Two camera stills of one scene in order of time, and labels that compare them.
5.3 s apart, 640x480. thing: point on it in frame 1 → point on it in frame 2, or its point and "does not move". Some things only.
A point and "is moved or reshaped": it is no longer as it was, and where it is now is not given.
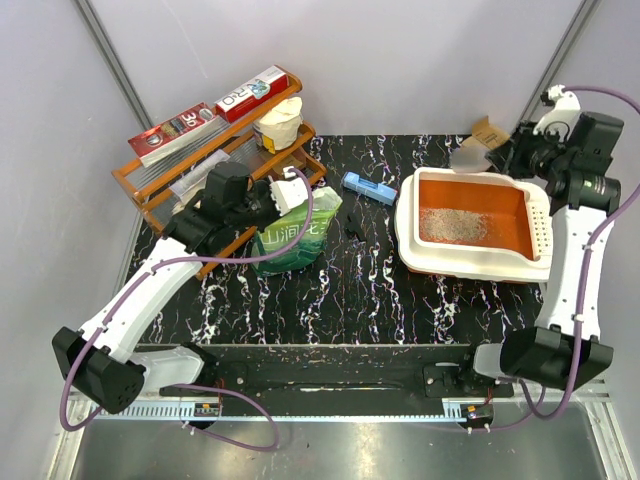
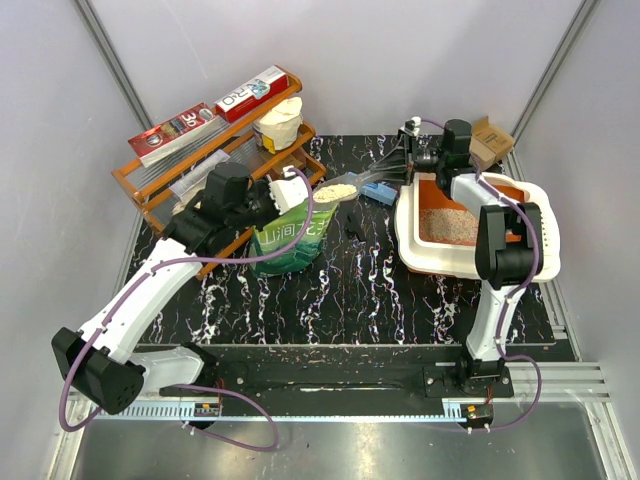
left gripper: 266,189 does not move
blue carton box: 372,190 does not move
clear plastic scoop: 470,159 is moved or reshaped
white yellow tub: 279,128 does not move
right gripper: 514,149 → 395,164
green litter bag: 288,227 does not move
